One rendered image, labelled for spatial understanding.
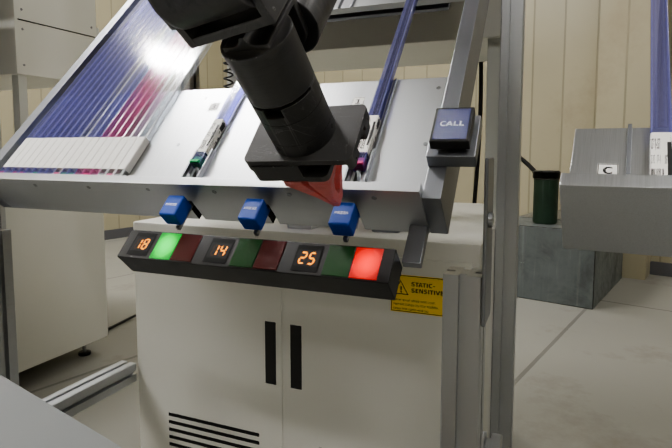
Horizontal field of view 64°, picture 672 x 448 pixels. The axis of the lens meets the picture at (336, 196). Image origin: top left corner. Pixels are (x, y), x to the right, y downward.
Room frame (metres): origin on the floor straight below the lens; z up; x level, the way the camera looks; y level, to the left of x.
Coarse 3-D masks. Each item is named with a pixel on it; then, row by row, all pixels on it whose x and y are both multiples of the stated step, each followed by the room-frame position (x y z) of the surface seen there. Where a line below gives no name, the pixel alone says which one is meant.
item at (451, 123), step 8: (440, 112) 0.57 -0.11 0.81; (448, 112) 0.56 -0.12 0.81; (456, 112) 0.56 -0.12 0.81; (464, 112) 0.56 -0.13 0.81; (440, 120) 0.56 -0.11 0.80; (448, 120) 0.55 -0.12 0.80; (456, 120) 0.55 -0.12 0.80; (464, 120) 0.55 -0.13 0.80; (440, 128) 0.55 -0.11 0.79; (448, 128) 0.55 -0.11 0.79; (456, 128) 0.54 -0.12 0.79; (464, 128) 0.54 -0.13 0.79; (440, 136) 0.54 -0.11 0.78; (448, 136) 0.54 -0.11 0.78; (456, 136) 0.54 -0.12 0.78; (464, 136) 0.53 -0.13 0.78
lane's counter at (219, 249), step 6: (216, 240) 0.60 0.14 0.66; (222, 240) 0.60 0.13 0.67; (228, 240) 0.60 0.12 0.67; (234, 240) 0.60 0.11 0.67; (210, 246) 0.60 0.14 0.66; (216, 246) 0.60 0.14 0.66; (222, 246) 0.60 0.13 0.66; (228, 246) 0.59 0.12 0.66; (210, 252) 0.59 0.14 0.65; (216, 252) 0.59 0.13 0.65; (222, 252) 0.59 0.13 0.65; (228, 252) 0.59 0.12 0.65; (204, 258) 0.59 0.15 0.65; (210, 258) 0.59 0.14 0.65; (216, 258) 0.59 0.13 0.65; (222, 258) 0.58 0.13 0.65
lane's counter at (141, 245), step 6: (138, 234) 0.65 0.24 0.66; (144, 234) 0.65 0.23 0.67; (150, 234) 0.64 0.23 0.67; (156, 234) 0.64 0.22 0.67; (138, 240) 0.64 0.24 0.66; (144, 240) 0.64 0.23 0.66; (150, 240) 0.64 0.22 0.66; (132, 246) 0.64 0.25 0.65; (138, 246) 0.63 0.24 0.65; (144, 246) 0.63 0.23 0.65; (150, 246) 0.63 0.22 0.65; (132, 252) 0.63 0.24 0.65; (138, 252) 0.63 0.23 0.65; (144, 252) 0.62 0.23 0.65
